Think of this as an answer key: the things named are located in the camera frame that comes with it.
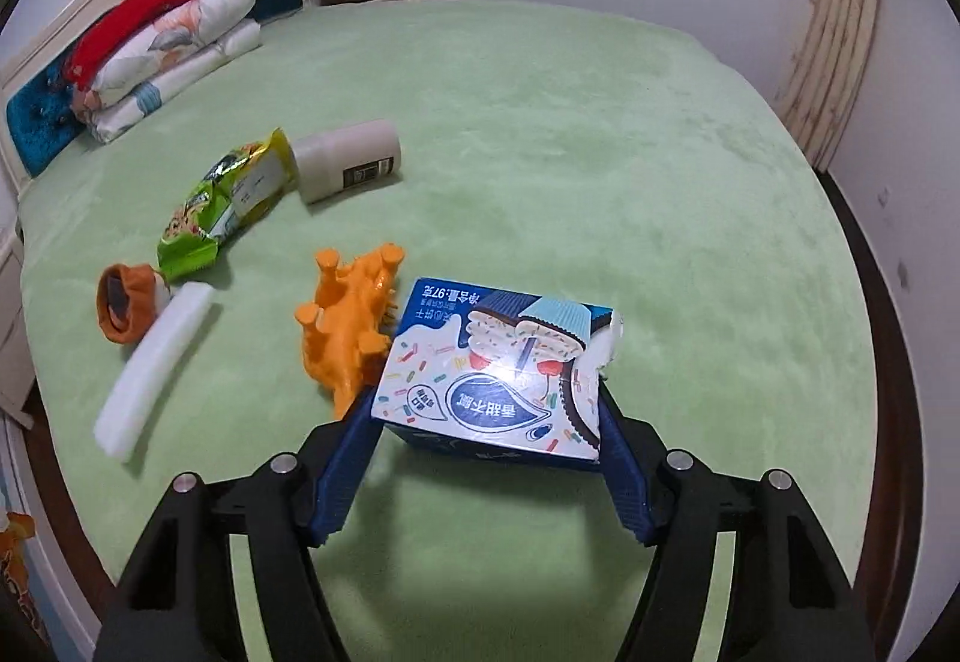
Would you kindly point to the white cylindrical bottle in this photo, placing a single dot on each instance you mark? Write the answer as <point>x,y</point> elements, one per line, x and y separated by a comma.
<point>329,163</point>

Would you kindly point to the floral white pillow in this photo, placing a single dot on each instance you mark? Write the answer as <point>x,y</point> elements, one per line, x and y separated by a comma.
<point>156,48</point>

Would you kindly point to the orange toy dinosaur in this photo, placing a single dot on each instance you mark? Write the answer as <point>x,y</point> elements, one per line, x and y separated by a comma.
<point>344,340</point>

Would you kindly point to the folded white quilt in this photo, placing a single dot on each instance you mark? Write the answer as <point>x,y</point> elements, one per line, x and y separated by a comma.
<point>151,94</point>

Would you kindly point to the cartoon wall poster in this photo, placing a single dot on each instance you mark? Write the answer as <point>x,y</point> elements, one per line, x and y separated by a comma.
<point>24,635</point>

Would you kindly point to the green bed blanket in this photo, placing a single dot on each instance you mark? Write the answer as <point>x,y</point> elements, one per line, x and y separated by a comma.
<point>544,148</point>

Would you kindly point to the green snack bag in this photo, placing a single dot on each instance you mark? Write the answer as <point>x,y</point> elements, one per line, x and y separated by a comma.
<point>238,190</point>

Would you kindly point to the white blue headboard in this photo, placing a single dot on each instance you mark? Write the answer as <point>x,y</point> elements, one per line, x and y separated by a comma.
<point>37,119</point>

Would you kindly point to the blue cake box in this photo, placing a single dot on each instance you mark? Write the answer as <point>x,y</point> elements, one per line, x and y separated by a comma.
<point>498,374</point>

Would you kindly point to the right beige curtain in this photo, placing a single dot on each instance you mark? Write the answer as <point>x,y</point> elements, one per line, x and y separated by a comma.
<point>817,103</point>

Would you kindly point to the white nightstand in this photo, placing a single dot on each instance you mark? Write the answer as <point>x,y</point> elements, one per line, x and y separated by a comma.
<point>16,371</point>

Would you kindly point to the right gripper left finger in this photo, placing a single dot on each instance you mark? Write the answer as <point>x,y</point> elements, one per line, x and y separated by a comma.
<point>177,599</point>

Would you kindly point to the white foam stick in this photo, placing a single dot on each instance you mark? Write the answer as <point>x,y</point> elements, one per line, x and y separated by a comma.
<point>123,416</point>

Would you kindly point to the orange rolled sock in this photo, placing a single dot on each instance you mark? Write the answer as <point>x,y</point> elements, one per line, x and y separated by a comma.
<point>129,300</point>

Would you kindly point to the red pillow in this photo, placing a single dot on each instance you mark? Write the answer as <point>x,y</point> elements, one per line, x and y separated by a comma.
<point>108,34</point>

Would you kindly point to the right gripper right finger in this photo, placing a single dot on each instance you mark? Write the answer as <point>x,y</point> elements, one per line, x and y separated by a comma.
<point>790,598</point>

